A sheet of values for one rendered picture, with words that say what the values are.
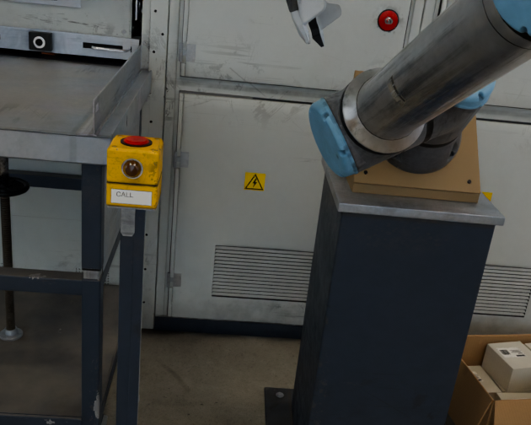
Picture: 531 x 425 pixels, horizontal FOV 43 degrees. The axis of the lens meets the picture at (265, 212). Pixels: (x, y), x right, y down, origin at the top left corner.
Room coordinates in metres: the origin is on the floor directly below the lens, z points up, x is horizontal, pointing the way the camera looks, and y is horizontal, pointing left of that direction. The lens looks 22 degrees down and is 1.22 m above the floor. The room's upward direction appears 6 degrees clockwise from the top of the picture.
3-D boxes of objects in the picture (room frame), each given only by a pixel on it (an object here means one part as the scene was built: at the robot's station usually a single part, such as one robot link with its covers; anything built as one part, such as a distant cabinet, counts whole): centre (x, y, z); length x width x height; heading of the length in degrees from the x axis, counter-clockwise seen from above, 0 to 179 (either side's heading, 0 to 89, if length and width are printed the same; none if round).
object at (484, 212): (1.42, -0.30, 0.74); 0.34 x 0.32 x 0.02; 94
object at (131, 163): (0.97, 0.21, 0.87); 0.03 x 0.01 x 0.03; 95
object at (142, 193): (1.02, 0.22, 0.85); 0.08 x 0.08 x 0.10; 5
